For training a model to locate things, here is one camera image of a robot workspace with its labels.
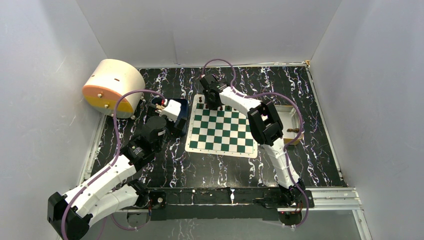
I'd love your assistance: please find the cream pawn piece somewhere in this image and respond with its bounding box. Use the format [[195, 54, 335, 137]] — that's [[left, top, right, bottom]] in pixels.
[[155, 104, 165, 113]]

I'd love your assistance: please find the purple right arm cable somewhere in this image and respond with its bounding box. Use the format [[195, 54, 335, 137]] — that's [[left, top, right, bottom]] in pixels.
[[201, 58, 310, 229]]

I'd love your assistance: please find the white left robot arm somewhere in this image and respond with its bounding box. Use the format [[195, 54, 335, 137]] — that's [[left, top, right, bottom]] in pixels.
[[47, 116, 170, 240]]

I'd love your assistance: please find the cream orange cylindrical drum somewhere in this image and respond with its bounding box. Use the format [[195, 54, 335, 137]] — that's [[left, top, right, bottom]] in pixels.
[[82, 58, 146, 116]]

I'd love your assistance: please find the blue square tray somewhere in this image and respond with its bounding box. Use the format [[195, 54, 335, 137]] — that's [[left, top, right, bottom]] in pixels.
[[147, 97, 189, 138]]

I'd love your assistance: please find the green white chess board mat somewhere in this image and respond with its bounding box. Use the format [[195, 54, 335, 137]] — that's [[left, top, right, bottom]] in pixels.
[[185, 94, 259, 158]]

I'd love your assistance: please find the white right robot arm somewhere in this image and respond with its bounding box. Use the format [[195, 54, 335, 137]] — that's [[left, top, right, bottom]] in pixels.
[[200, 75, 305, 207]]

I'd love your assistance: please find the aluminium rail frame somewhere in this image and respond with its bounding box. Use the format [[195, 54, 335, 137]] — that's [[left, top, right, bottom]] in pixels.
[[307, 187, 363, 211]]

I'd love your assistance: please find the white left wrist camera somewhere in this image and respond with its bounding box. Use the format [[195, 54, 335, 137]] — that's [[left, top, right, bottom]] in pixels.
[[159, 99, 182, 123]]

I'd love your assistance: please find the black base frame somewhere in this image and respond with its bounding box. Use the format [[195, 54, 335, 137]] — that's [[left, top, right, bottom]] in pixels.
[[149, 187, 315, 225]]

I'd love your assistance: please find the beige rectangular tin tray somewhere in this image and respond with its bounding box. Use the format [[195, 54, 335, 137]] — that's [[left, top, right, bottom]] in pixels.
[[275, 105, 301, 144]]

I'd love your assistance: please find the dark brown piece in tray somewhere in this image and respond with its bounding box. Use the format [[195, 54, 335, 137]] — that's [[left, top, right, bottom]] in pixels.
[[286, 128, 300, 133]]

